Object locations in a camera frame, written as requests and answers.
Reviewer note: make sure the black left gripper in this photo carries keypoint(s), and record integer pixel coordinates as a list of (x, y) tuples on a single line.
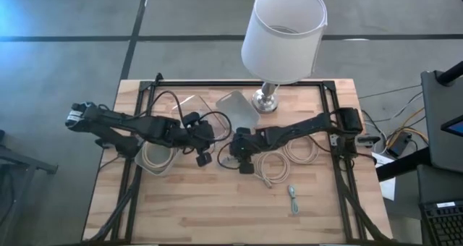
[(200, 132)]

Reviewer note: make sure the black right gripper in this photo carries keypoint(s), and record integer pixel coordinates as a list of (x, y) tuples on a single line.
[(246, 144)]

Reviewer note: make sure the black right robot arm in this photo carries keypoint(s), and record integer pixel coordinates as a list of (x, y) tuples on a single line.
[(307, 126)]

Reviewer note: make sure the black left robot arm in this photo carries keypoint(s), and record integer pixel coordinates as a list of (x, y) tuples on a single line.
[(144, 124)]

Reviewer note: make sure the silver lamp with white shade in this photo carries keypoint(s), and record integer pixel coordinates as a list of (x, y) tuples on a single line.
[(282, 54)]

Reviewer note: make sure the white paper sheet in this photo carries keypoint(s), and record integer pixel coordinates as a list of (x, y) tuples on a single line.
[(388, 190)]

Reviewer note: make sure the black power box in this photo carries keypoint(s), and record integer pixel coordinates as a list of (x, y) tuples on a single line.
[(399, 144)]

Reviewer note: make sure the black metal bar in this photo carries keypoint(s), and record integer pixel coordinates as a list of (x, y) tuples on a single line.
[(401, 166)]

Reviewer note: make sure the tablet screen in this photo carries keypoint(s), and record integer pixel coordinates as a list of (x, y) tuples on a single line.
[(456, 127)]

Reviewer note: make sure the black keyboard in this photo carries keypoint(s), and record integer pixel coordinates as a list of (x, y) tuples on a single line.
[(445, 228)]

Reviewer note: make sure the black pole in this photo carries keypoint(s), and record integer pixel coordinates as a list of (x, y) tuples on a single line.
[(452, 74)]

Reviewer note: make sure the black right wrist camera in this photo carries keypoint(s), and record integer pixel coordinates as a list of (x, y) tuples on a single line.
[(246, 167)]

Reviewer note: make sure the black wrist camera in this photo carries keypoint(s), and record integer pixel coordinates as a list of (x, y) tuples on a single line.
[(246, 167), (204, 160)]

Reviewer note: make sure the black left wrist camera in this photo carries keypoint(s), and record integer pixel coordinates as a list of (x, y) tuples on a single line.
[(204, 160)]

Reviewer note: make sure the black aluminium table frame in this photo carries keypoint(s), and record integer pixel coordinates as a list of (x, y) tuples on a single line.
[(235, 83)]

